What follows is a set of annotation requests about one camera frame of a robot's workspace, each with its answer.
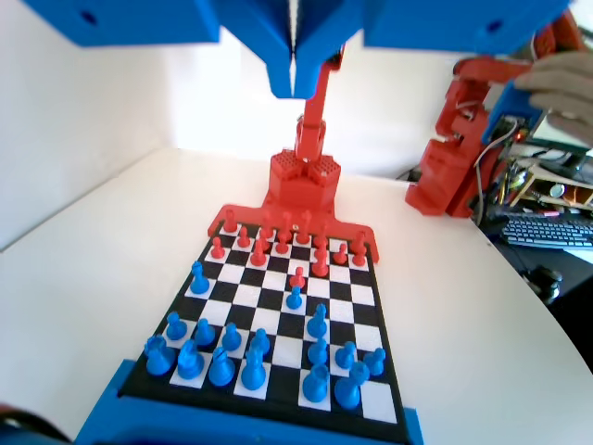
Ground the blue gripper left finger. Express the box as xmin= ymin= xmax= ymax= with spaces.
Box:
xmin=20 ymin=0 xmax=296 ymax=100

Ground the blue base plate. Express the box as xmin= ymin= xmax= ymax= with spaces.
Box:
xmin=71 ymin=359 xmax=423 ymax=445

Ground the blue controller board mount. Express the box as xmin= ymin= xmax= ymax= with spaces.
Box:
xmin=481 ymin=78 xmax=552 ymax=145

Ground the blue chess queen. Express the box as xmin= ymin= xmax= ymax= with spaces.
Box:
xmin=239 ymin=347 xmax=268 ymax=393

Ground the red leader arm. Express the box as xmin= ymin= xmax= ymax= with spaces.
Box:
xmin=405 ymin=8 xmax=580 ymax=219

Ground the grey cable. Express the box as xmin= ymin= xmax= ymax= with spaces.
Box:
xmin=473 ymin=132 xmax=515 ymax=223

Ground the black computer keyboard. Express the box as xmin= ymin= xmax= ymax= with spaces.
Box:
xmin=499 ymin=217 xmax=593 ymax=251

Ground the wooden desk shelf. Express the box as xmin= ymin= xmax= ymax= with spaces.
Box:
xmin=509 ymin=159 xmax=593 ymax=210

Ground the black computer monitor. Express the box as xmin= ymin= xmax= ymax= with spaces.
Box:
xmin=532 ymin=108 xmax=593 ymax=180

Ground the coloured jumper wire bundle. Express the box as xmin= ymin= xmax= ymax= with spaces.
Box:
xmin=498 ymin=159 xmax=529 ymax=205

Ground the person's bare hand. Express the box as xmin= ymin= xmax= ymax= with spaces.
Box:
xmin=513 ymin=49 xmax=593 ymax=150

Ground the black white chessboard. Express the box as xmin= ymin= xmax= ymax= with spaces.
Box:
xmin=118 ymin=220 xmax=412 ymax=442

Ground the red chess king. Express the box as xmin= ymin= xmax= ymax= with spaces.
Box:
xmin=296 ymin=210 xmax=312 ymax=245

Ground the blue chess bishop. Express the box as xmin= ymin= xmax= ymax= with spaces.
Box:
xmin=190 ymin=261 xmax=210 ymax=297
xmin=208 ymin=346 xmax=235 ymax=388

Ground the black round gadget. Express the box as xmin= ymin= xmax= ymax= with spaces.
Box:
xmin=522 ymin=263 xmax=564 ymax=305

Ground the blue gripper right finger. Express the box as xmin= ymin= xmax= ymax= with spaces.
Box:
xmin=296 ymin=0 xmax=574 ymax=100

